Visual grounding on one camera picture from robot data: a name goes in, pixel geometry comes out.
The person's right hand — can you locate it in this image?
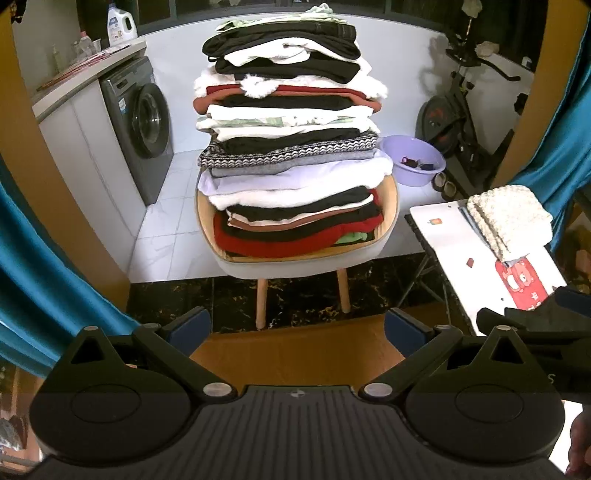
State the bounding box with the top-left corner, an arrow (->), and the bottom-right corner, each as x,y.
568,410 -> 591,477

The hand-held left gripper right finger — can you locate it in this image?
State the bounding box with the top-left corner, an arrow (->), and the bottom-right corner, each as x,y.
358,307 -> 527,402

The red cartoon card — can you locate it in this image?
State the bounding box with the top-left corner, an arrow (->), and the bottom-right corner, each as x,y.
494,258 -> 556,315

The white folding table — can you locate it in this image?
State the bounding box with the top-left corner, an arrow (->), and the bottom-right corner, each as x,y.
404,199 -> 570,337

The wooden chair with grey shell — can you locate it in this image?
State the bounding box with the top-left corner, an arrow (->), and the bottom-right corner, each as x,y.
196,174 -> 400,330

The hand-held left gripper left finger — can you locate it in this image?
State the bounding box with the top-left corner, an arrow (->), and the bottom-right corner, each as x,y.
68,305 -> 237,401

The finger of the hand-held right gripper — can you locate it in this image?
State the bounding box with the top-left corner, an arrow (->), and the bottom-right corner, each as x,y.
475,306 -> 561,334
551,286 -> 591,325

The stack of folded clothes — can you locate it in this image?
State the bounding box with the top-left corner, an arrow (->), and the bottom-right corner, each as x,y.
193,2 -> 393,258

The grey washing machine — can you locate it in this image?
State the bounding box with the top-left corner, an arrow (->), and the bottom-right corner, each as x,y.
99,56 -> 175,207

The black exercise bike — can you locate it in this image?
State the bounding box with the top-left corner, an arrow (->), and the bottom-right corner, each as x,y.
414,33 -> 533,197

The cream knitted folded cloth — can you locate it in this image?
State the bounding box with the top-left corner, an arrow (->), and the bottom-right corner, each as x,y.
465,185 -> 554,262

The white detergent bottle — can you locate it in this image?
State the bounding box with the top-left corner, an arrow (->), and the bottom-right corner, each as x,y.
106,2 -> 138,47

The pair of shoes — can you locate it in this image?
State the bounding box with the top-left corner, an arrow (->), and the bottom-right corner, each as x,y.
431,171 -> 459,195

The white laundry counter cabinet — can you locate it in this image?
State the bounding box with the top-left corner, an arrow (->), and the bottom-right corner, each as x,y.
31,38 -> 153,282

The blue curtain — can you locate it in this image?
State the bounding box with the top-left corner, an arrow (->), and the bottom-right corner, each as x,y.
512,44 -> 591,247
0,157 -> 141,380

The purple plastic basin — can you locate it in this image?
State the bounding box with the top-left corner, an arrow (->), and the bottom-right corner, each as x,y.
379,135 -> 448,188

